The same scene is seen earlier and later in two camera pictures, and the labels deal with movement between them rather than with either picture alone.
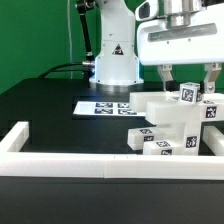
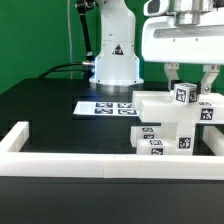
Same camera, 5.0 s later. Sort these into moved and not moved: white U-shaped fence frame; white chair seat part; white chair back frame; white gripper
Moved: white chair seat part
Not moved: white chair back frame; white gripper; white U-shaped fence frame
